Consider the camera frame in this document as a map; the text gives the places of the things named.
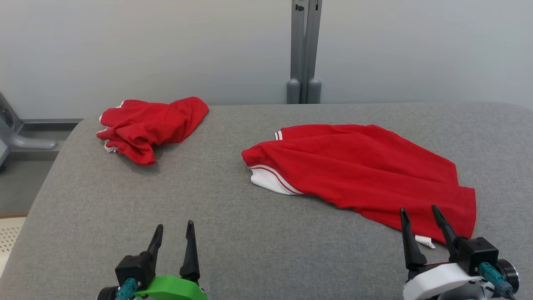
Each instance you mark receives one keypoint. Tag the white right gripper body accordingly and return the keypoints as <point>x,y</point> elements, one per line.
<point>437,281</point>

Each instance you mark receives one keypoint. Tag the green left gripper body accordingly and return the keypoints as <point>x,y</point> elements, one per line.
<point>175,288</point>

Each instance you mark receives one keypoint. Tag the red t-shirt white striped sleeves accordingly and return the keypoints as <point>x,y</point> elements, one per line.
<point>354,166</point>

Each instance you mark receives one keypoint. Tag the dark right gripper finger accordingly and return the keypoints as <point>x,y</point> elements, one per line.
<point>413,250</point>
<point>446,233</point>

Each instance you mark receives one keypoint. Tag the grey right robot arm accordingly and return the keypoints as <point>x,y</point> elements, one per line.
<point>510,273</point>

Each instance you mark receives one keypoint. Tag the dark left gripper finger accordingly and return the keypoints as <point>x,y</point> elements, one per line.
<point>190,258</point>
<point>157,243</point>

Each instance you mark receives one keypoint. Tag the grey metal stand leg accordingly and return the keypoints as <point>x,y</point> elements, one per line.
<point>33,143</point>

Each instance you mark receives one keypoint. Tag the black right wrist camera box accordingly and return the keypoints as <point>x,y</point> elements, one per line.
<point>476,252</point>

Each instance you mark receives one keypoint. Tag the red shorts white waistband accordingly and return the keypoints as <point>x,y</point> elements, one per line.
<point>154,125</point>

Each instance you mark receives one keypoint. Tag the white perforated laundry basket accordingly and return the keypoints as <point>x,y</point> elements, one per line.
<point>10,237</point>

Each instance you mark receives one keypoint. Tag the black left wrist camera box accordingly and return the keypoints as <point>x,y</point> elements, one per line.
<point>133,268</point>

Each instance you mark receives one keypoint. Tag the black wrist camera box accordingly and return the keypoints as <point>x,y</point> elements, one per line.
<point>133,268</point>
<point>476,252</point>

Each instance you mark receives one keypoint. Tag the grey partition post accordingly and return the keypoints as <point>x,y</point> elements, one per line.
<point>297,41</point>
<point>313,41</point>

